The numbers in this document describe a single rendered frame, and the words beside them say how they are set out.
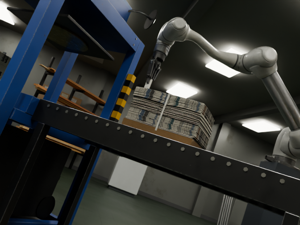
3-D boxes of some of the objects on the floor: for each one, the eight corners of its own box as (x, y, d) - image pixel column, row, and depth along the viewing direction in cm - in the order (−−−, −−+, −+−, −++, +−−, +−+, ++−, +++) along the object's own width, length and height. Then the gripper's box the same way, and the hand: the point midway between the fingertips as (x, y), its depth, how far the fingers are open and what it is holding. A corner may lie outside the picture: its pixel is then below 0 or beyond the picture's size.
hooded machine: (132, 194, 915) (153, 139, 946) (136, 198, 843) (159, 139, 874) (105, 184, 903) (127, 129, 934) (106, 187, 831) (131, 127, 862)
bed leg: (-6, 256, 158) (52, 127, 171) (-16, 256, 153) (44, 123, 166) (-13, 250, 161) (44, 124, 174) (-23, 251, 156) (36, 121, 169)
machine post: (-51, 246, 149) (82, -34, 178) (-70, 247, 141) (72, -46, 170) (-61, 238, 153) (70, -35, 182) (-80, 239, 146) (60, -46, 174)
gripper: (161, 49, 191) (147, 86, 187) (168, 60, 202) (155, 94, 198) (150, 47, 195) (136, 83, 190) (158, 58, 206) (145, 92, 202)
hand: (147, 84), depth 195 cm, fingers closed
